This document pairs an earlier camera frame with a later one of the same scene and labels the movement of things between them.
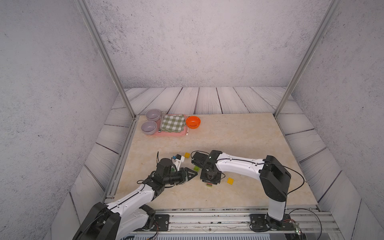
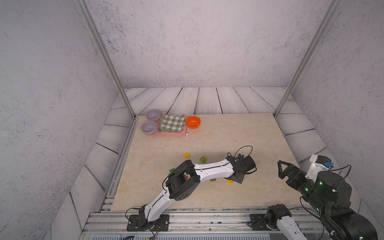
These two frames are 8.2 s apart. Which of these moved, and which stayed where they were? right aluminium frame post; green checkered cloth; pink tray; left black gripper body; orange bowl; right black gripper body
Moved: right black gripper body; left black gripper body
Stayed: green checkered cloth; right aluminium frame post; pink tray; orange bowl
